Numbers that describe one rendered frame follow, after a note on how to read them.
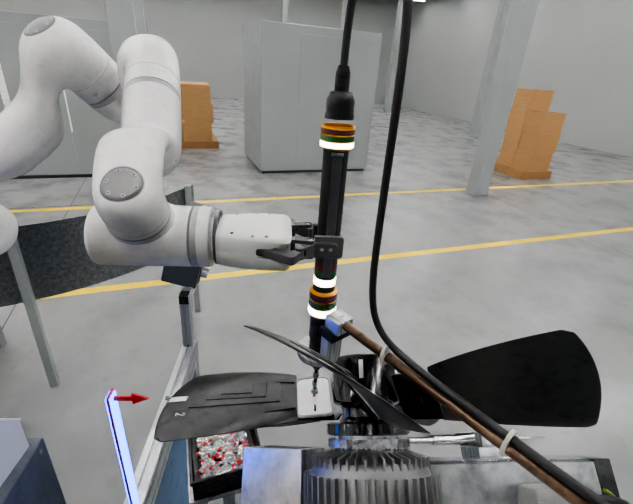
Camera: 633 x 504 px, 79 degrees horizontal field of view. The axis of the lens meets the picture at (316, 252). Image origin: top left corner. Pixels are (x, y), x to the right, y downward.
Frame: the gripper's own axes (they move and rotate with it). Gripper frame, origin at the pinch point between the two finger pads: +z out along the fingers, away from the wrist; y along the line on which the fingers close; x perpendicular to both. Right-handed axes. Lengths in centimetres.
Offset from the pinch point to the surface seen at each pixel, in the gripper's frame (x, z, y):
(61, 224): -56, -115, -134
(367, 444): -30.5, 7.7, 9.8
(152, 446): -64, -37, -16
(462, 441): -39.3, 28.3, 2.9
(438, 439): -38.1, 23.2, 3.4
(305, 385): -30.5, -1.4, -2.6
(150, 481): -63, -34, -7
